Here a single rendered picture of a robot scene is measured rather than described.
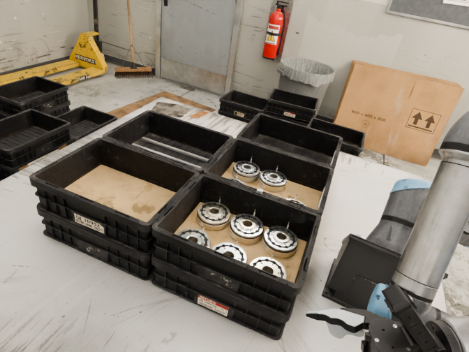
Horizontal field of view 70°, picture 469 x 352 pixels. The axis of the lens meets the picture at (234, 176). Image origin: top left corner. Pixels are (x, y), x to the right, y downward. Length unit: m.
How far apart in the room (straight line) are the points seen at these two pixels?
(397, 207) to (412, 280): 0.38
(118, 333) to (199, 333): 0.20
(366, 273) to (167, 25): 3.94
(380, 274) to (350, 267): 0.08
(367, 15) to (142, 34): 2.68
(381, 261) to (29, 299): 0.93
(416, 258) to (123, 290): 0.75
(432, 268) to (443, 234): 0.06
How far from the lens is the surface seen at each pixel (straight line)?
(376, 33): 3.85
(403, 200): 1.05
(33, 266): 1.15
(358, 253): 0.98
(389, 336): 0.60
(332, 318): 0.61
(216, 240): 0.99
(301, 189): 1.28
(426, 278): 0.70
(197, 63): 4.38
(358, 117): 3.79
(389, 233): 1.03
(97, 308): 1.02
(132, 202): 1.11
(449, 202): 0.69
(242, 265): 0.81
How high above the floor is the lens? 1.53
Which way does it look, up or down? 34 degrees down
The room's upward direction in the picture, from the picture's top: 10 degrees clockwise
